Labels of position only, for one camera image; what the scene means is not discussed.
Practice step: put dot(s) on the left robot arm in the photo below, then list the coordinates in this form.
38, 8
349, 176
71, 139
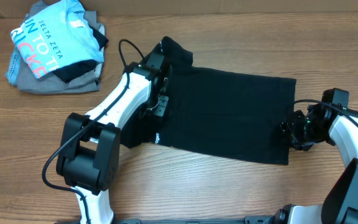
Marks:
90, 156

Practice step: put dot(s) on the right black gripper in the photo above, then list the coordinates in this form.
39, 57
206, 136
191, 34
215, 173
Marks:
290, 124

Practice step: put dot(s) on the blue denim garment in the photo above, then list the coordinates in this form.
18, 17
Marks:
13, 68

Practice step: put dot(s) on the black folded garment in pile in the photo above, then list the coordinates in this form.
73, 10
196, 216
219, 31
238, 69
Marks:
75, 70

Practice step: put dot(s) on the grey folded garment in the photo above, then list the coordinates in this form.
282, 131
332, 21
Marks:
50, 83

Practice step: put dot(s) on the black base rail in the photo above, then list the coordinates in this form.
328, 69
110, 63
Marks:
263, 219

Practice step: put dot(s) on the light blue printed t-shirt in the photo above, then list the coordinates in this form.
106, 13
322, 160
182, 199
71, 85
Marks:
56, 37

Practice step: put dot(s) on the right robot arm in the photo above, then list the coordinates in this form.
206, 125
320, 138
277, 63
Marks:
341, 204

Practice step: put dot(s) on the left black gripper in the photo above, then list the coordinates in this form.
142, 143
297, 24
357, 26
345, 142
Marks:
148, 112

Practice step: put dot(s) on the black t-shirt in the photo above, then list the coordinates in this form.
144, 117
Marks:
217, 113

